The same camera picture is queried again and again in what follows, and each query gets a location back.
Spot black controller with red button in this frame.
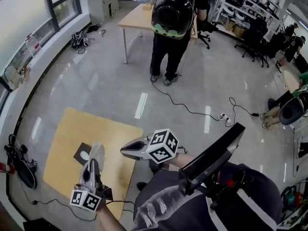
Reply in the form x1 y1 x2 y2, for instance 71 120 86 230
205 174 253 210

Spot person's right forearm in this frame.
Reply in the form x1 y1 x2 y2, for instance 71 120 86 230
168 153 195 169

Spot black office chair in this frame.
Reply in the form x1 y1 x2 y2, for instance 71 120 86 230
234 18 270 68
192 15 218 50

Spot black shell chair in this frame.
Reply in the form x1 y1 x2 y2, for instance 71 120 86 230
279 97 306 126

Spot light wooden desk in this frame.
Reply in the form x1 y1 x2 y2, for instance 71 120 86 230
117 3 198 64

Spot white bag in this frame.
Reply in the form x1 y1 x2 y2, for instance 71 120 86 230
3 65 22 90

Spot black framed window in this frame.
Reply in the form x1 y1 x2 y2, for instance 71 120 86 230
44 0 81 32

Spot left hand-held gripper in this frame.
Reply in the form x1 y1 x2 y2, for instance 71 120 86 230
69 159 114 212

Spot person's dark printed shirt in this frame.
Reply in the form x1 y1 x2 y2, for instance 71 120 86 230
131 161 283 231

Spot person's left forearm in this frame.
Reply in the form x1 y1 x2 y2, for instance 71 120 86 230
96 201 127 231

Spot black flat panel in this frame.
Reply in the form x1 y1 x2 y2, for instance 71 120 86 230
179 122 246 196

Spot round wooden table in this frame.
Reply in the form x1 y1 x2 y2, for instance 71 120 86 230
282 70 300 93

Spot square wooden pedestal table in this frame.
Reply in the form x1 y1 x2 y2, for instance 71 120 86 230
43 107 144 220

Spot white lockers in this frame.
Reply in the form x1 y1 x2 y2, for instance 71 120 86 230
85 0 120 23

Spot long black floor cable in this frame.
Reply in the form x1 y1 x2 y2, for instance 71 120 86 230
151 80 222 121

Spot black cable with adapter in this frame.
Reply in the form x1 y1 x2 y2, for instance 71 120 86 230
18 181 135 222

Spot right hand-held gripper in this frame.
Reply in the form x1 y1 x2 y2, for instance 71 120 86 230
120 128 188 175

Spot black box case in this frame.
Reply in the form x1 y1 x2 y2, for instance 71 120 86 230
23 217 62 231

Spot white power strip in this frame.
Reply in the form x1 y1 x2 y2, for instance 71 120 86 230
218 113 232 124

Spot black shell backpack with straps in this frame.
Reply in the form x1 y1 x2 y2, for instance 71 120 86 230
4 133 38 190

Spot white shelving rack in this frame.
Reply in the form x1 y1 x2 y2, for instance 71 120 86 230
211 0 289 43

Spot clear water jug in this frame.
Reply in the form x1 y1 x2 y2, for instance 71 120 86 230
25 34 41 57

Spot black tissue box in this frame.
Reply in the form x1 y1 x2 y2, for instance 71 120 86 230
73 142 93 166

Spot red fire extinguisher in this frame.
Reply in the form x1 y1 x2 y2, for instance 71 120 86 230
0 162 15 175

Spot black strap harness bundle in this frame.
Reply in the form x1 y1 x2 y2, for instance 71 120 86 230
70 30 89 50

